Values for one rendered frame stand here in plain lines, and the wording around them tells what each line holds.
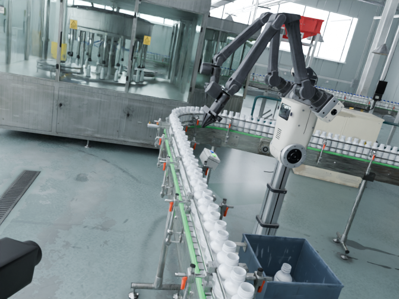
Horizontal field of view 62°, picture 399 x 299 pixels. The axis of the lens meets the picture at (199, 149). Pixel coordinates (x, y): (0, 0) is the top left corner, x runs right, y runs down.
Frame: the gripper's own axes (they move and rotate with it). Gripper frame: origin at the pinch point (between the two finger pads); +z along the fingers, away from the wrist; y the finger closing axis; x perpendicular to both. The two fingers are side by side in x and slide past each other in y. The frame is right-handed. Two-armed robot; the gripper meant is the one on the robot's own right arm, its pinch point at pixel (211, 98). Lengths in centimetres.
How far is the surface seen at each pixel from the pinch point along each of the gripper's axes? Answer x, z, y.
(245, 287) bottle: 143, 24, 15
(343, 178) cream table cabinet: -247, 132, -305
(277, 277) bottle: 100, 55, -20
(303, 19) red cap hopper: -539, -129, -299
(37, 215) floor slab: -74, 140, 119
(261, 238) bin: 85, 46, -16
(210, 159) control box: 32.6, 29.6, 0.8
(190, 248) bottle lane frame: 106, 39, 21
